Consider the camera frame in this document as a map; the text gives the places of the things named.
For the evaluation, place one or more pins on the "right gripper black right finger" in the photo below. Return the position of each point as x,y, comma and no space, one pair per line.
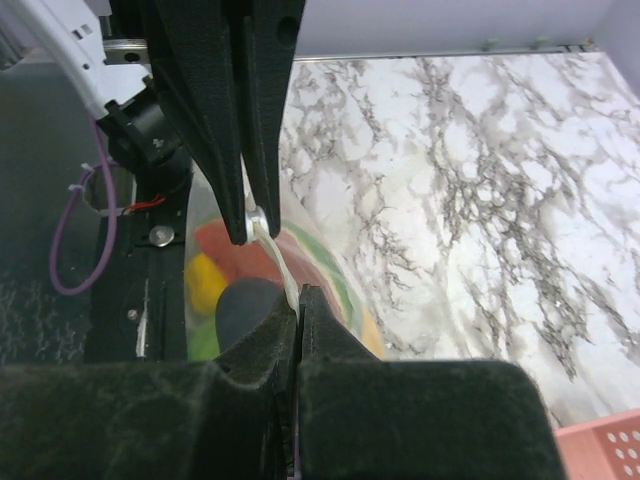
361,417

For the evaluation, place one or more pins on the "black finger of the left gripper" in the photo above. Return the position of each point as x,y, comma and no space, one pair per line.
189,49
270,33

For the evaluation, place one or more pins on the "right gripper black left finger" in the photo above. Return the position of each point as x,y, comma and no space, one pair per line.
230,418

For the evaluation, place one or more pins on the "green round fruit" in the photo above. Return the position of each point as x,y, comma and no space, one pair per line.
203,344

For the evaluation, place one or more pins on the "purple eggplant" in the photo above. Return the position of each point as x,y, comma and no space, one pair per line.
242,306

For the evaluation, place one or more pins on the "clear zip top bag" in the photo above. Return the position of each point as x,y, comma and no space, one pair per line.
298,256

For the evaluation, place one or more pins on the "yellow bell pepper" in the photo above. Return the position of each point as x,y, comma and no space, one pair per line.
205,284

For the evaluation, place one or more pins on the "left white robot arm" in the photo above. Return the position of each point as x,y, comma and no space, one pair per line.
121,96

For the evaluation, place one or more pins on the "pink plastic basket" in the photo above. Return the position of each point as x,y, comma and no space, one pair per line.
606,448

